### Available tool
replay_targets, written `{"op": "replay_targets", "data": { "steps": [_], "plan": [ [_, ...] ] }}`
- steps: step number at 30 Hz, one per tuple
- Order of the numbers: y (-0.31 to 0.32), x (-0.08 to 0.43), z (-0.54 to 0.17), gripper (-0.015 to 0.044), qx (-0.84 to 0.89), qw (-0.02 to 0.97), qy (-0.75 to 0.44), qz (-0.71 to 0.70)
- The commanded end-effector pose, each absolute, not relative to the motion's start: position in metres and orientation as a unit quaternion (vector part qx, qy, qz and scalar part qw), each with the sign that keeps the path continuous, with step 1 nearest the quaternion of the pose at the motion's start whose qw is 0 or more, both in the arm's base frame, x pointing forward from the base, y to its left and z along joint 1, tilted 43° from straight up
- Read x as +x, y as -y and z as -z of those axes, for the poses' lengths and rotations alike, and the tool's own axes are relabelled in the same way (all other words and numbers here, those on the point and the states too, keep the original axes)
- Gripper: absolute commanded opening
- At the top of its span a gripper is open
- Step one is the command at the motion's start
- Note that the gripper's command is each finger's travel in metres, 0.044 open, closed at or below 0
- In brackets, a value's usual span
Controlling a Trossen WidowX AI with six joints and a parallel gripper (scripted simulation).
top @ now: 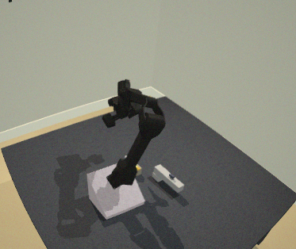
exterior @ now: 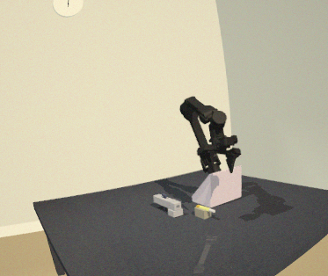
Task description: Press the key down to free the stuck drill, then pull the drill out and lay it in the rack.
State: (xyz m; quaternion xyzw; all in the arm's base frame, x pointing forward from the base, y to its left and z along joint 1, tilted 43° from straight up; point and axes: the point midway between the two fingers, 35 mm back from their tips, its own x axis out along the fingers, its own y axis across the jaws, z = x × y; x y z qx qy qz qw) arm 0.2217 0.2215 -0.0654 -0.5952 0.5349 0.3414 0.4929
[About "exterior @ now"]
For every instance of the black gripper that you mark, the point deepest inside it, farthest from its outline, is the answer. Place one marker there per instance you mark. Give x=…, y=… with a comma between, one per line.
x=207, y=152

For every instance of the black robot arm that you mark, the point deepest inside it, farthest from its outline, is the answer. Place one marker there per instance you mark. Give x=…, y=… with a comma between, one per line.
x=191, y=109

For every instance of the grey cylinder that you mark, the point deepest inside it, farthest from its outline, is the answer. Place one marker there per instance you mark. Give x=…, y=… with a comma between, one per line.
x=205, y=208

